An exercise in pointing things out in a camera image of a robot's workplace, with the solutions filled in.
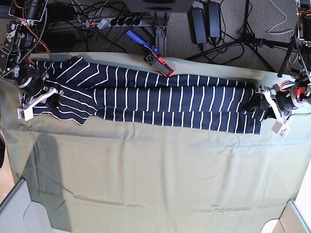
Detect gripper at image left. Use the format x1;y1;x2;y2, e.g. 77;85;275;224
14;72;63;112

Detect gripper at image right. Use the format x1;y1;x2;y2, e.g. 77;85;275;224
243;82;311;121

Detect navy white striped T-shirt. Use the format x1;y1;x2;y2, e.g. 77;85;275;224
34;58;266;134

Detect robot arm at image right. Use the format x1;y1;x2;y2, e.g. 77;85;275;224
243;0;311;124

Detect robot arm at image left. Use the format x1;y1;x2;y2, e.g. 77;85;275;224
0;0;61;108

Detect black object at left edge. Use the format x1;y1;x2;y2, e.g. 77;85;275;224
0;135;6;168

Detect black tripod stand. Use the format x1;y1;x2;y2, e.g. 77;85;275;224
187;0;299;77

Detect grey power strip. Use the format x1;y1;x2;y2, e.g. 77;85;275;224
82;17;143;30

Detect black power adapter right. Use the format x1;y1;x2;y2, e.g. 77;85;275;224
206;2;221;37

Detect black power adapter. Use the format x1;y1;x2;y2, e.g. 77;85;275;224
206;2;221;37
188;8;207;45

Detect black power adapter left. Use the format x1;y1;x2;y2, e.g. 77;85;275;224
188;8;207;45

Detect green table cloth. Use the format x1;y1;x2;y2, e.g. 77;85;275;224
0;51;311;233

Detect blue orange bar clamp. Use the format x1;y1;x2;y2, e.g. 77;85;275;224
126;29;174;78

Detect grey bin at right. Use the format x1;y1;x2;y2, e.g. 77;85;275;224
260;200;311;233

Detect grey bin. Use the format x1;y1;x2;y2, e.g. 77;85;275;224
260;200;311;233
0;179;53;233

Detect grey bin at left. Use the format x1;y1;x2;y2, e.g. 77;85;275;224
0;179;53;233

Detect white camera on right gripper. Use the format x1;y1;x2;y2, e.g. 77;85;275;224
17;107;34;121

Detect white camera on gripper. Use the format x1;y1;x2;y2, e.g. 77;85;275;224
17;107;34;121
272;121;290;138

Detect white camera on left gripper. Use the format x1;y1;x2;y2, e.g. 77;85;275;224
272;121;290;138

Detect white cable on floor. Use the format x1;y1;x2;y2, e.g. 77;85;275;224
267;0;297;34

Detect aluminium frame post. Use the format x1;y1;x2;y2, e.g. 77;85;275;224
150;12;170;57

